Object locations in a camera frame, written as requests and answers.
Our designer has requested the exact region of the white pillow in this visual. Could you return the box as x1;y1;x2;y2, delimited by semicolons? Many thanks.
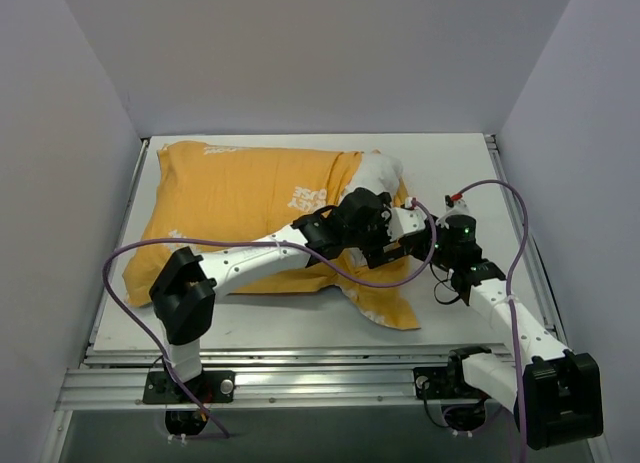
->
342;152;408;204

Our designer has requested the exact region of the yellow printed pillowcase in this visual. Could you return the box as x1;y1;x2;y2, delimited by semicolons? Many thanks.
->
122;141;420;330

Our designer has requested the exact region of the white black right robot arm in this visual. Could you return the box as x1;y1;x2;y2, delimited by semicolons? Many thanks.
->
399;215;604;450

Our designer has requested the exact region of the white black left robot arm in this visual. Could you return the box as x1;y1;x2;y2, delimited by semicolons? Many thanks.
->
149;188;425;402

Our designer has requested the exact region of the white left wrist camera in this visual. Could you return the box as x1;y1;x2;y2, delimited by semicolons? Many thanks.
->
388;197;430;243

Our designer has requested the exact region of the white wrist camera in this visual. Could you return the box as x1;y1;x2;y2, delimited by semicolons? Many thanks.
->
442;193;471;219
388;197;430;243

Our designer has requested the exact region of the thin black right cable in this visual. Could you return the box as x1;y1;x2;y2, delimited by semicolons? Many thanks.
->
432;270;469;308

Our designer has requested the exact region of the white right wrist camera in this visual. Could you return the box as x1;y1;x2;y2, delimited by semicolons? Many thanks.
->
442;193;471;219

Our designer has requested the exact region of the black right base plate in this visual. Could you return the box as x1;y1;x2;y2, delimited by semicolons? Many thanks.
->
412;366;489;400

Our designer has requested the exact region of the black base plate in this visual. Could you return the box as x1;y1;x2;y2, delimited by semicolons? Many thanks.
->
142;370;236;405
412;366;489;400

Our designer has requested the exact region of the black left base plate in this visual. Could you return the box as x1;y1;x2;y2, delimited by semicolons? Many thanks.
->
142;370;236;405

